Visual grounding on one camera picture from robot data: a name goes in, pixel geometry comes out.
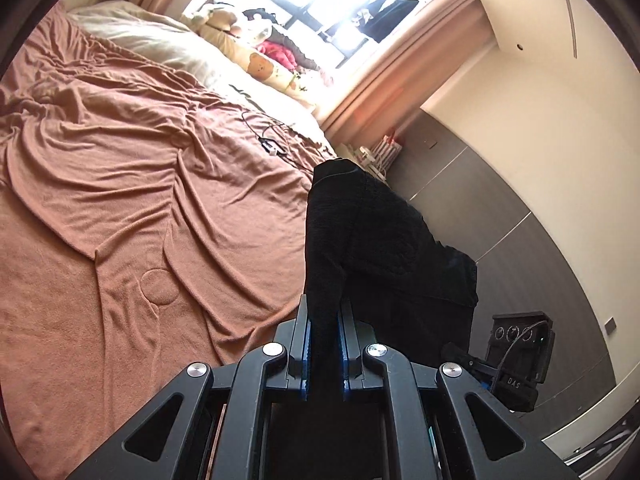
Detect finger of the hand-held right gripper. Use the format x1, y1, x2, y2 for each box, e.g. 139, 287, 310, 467
440, 341, 495, 392

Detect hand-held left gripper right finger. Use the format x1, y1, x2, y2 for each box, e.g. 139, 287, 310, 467
338, 299, 581, 480

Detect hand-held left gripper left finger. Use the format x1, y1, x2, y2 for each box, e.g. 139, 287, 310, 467
65, 295, 313, 480

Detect black pants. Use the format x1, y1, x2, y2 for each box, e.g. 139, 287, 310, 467
262, 158, 478, 480

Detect white bedside rack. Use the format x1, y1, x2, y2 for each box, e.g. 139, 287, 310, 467
345, 130, 406, 181

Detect brown fleece blanket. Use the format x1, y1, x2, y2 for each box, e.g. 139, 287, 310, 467
0, 0, 341, 480

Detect bear printed cream pillow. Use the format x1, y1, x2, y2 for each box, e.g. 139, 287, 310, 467
200, 25, 321, 108

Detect red garment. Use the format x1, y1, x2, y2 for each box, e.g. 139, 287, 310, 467
257, 40, 301, 68

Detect black and white plush toy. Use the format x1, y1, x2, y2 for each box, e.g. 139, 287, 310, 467
235, 7, 281, 46

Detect black hanging garment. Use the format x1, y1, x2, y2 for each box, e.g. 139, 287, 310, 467
360, 0, 421, 41

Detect beige teddy bear plush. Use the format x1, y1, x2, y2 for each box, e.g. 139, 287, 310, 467
180, 2, 241, 36

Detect black charging cable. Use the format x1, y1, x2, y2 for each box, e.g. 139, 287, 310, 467
240, 110, 301, 161

